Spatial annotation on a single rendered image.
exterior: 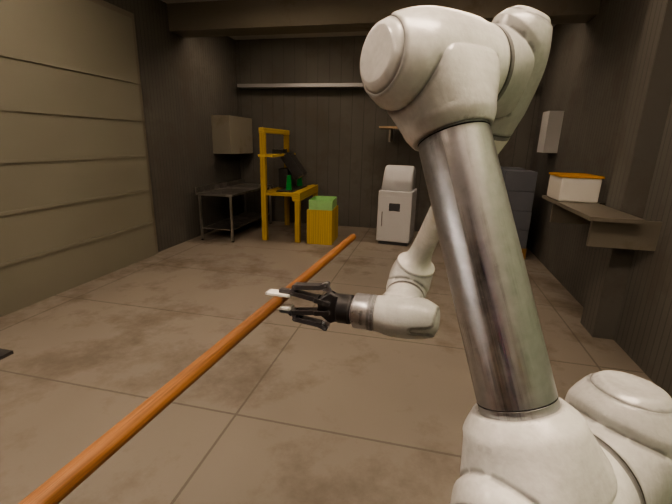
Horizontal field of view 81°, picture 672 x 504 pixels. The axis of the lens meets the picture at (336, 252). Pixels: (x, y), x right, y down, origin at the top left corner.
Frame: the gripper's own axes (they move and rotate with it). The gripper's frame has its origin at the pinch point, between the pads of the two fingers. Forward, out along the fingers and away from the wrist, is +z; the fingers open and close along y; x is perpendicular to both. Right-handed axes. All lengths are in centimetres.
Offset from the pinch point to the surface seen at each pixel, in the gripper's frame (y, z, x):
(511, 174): -3, -118, 522
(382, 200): 46, 65, 531
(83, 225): 52, 347, 238
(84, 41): -140, 348, 274
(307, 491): 119, 11, 50
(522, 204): 39, -138, 523
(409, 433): 119, -31, 105
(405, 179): 12, 32, 542
